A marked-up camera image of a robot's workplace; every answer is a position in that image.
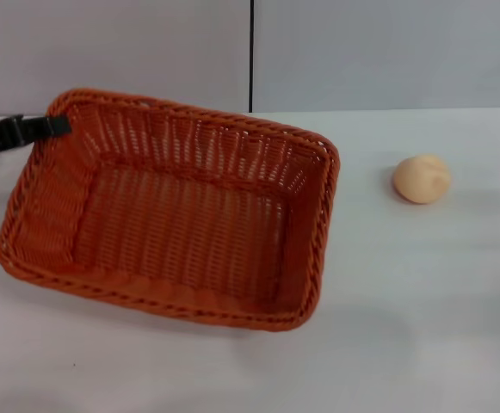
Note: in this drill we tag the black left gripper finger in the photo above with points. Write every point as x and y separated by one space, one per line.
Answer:
13 133

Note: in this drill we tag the orange woven plastic basket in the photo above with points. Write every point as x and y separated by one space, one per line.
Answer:
176 241

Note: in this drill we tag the pale round steamed bun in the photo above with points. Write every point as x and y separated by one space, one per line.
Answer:
421 178

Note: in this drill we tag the black vertical wall strip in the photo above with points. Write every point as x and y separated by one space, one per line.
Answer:
251 56

